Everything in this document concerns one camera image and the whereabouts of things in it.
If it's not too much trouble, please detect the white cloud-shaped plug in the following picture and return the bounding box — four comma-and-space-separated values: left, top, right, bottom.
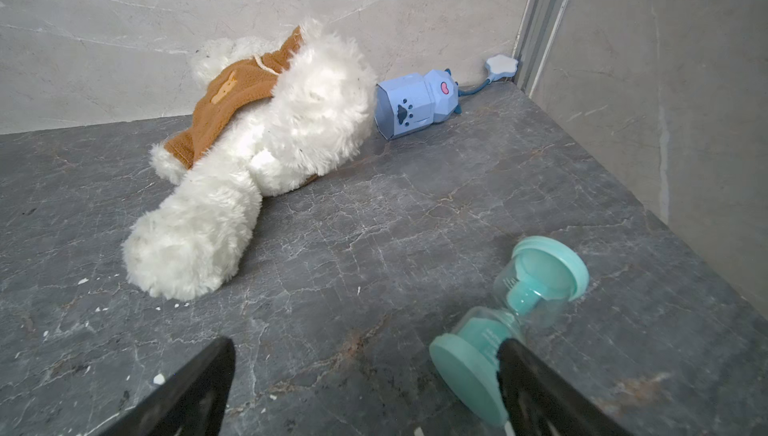
458, 54, 519, 98

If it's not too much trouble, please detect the blue cat-shaped toy device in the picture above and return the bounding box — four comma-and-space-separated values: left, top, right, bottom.
374, 70, 461, 140

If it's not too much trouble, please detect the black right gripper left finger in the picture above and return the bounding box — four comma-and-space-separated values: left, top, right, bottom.
104, 337, 236, 436

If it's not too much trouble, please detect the white teddy bear brown shirt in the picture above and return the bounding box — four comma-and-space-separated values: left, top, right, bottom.
122, 19, 376, 301

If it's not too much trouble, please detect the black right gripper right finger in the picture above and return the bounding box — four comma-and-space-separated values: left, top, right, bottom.
497, 338, 631, 436

